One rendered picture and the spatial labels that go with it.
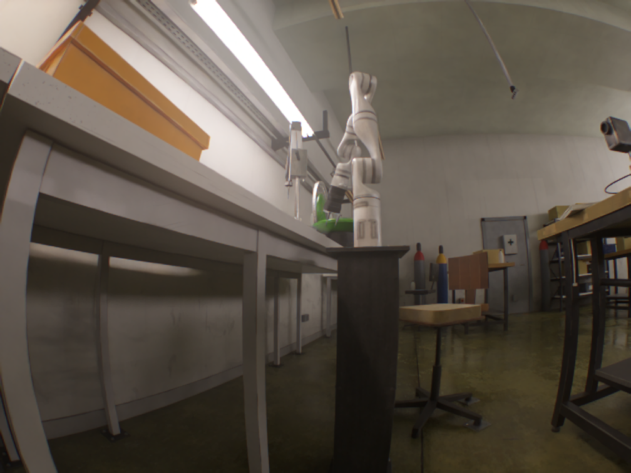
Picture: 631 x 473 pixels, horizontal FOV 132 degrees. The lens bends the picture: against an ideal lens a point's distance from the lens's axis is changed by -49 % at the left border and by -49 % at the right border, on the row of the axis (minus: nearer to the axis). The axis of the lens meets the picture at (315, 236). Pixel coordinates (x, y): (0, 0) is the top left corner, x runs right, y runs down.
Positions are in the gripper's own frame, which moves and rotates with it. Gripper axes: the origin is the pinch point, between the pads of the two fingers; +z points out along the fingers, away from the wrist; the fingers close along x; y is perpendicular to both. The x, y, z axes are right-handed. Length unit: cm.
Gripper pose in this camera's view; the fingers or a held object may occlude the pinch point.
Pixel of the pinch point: (330, 226)
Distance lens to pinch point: 123.6
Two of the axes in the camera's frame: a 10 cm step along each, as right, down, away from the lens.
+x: -8.1, -1.2, -5.8
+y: -5.2, -3.3, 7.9
